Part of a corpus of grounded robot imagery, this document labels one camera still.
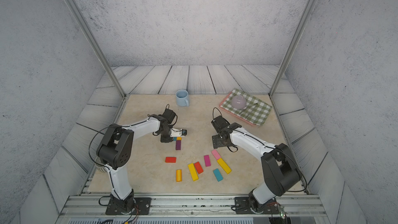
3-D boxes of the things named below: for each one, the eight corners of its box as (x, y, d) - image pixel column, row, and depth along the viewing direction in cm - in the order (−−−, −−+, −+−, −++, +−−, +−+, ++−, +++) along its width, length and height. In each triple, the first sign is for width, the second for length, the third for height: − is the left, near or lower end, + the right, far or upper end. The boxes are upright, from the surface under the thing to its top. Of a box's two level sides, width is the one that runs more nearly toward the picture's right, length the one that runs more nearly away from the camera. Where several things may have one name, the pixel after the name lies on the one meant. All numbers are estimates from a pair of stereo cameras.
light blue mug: (176, 108, 114) (174, 101, 108) (177, 96, 122) (176, 89, 116) (189, 108, 114) (188, 101, 108) (189, 96, 122) (189, 89, 116)
